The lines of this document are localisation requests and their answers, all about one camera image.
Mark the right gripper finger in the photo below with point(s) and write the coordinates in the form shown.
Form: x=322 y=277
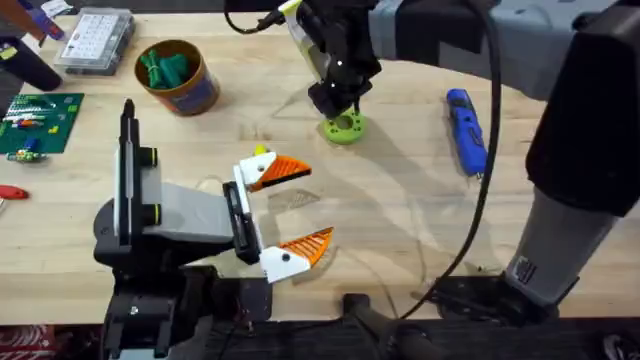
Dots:
x=356 y=108

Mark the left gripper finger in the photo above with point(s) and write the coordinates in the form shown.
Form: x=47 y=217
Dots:
x=270 y=170
x=292 y=257

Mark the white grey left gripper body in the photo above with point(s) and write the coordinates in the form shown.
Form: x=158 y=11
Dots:
x=195 y=217

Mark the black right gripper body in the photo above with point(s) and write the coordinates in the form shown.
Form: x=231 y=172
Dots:
x=345 y=55

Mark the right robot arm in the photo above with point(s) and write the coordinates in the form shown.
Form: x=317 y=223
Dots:
x=575 y=150

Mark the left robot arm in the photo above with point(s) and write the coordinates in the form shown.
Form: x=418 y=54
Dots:
x=145 y=312

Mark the small yellow vegetable toy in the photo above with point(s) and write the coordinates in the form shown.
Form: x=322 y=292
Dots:
x=260 y=149

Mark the blue electric screwdriver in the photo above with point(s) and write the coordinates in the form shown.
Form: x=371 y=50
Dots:
x=466 y=131

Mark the green disc with holes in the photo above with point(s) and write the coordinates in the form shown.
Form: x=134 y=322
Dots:
x=345 y=131

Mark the right wrist upright pale plate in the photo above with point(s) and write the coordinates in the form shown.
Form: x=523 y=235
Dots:
x=305 y=40

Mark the left wrist upright black plate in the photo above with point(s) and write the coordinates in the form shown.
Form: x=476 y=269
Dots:
x=128 y=165

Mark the brown tub with green toys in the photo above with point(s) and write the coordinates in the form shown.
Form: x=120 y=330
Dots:
x=182 y=85

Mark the green board with blocks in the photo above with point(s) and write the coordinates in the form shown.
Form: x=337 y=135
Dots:
x=40 y=122

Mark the clear plastic compartment box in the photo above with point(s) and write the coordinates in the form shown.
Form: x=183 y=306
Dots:
x=95 y=42

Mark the black cylindrical tool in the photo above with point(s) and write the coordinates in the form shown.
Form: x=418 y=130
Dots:
x=27 y=65

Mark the purple blue tool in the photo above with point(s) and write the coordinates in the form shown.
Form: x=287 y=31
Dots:
x=45 y=22

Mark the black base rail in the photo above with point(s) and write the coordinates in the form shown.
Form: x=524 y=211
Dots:
x=500 y=342

